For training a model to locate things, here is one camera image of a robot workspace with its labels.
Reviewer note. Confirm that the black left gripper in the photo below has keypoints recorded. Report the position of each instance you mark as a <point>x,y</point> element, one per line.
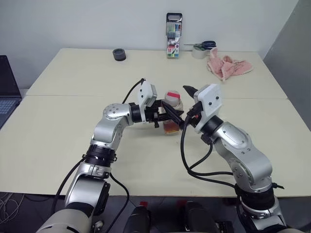
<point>153,114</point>

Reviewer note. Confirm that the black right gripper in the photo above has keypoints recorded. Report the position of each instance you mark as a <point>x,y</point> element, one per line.
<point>195,112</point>

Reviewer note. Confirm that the clear plastic tea bottle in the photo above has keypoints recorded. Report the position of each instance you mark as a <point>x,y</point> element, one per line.
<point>173,97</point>

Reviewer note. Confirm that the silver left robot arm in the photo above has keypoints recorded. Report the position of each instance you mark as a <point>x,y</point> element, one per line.
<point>109,126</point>

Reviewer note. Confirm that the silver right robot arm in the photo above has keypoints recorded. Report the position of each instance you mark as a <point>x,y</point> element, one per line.
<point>235,140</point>

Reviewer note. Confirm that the white tape roll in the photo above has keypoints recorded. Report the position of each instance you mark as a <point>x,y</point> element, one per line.
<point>198,54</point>

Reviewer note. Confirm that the pink crumpled cloth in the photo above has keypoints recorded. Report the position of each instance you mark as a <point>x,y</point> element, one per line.
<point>227,66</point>

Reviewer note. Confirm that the marker pen set case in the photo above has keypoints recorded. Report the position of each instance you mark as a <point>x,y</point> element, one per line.
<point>173,46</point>

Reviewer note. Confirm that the black round cap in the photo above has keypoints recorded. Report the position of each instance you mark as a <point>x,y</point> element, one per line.
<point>119,57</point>

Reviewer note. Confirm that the dark rounded shape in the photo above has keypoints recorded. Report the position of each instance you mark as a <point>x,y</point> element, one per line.
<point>199,218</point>
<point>139,218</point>

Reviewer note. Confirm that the dark laptop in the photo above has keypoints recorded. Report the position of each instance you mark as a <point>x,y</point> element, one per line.
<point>8,80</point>

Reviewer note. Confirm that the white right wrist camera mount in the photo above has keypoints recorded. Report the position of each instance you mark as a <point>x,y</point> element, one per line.
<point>210,99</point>

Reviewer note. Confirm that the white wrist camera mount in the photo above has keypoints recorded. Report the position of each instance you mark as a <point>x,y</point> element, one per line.
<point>145,93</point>
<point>210,99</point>

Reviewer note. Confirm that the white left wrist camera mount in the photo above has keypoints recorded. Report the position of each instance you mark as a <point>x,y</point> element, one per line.
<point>145,93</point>

